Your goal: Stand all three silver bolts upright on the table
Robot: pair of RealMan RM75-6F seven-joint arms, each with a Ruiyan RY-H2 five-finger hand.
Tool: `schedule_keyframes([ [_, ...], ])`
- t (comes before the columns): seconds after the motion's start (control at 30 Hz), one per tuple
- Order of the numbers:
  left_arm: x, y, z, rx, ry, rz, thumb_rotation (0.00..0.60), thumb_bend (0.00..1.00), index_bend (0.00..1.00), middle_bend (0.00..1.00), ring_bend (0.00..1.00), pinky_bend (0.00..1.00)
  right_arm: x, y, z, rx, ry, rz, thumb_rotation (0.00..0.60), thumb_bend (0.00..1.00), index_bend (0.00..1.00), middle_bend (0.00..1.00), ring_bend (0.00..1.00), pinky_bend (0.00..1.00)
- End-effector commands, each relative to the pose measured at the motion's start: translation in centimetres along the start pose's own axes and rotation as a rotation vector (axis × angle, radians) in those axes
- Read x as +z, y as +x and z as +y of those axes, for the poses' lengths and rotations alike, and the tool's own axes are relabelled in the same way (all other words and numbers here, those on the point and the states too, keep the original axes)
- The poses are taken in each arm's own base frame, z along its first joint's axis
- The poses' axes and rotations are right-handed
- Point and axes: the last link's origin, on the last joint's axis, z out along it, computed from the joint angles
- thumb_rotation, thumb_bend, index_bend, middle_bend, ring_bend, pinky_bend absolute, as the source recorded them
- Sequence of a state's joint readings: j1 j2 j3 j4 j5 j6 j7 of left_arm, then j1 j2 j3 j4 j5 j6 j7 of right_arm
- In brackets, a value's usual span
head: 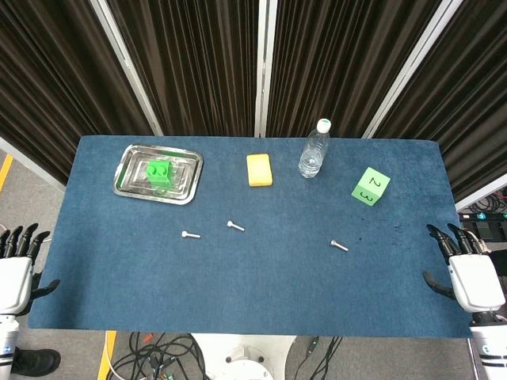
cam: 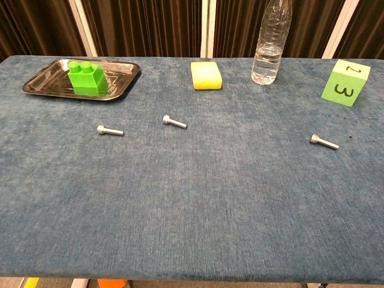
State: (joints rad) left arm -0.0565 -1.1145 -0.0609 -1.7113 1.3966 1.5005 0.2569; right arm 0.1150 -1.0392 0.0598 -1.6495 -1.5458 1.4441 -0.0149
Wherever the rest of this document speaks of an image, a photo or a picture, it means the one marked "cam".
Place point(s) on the silver bolt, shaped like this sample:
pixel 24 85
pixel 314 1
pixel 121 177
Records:
pixel 324 141
pixel 109 131
pixel 174 121

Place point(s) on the blue table cloth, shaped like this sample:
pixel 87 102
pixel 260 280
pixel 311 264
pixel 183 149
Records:
pixel 192 195

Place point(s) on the yellow sponge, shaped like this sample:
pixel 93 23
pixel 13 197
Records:
pixel 206 75

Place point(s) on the clear plastic water bottle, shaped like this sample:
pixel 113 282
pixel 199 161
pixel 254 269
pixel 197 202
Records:
pixel 268 57

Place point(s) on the green building block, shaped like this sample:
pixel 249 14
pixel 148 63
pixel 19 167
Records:
pixel 85 79

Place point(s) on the dark brown pleated curtain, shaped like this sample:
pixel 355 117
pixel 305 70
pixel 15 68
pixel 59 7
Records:
pixel 237 27
pixel 144 27
pixel 36 24
pixel 369 24

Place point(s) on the stainless steel tray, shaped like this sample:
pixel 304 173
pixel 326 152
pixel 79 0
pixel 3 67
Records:
pixel 45 81

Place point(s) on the green numbered cube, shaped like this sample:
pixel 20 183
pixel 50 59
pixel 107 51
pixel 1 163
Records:
pixel 342 87

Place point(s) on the orange object on floor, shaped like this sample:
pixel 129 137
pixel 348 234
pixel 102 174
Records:
pixel 111 283

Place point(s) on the white partition post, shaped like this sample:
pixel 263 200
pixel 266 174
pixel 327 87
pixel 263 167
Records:
pixel 80 24
pixel 207 27
pixel 340 27

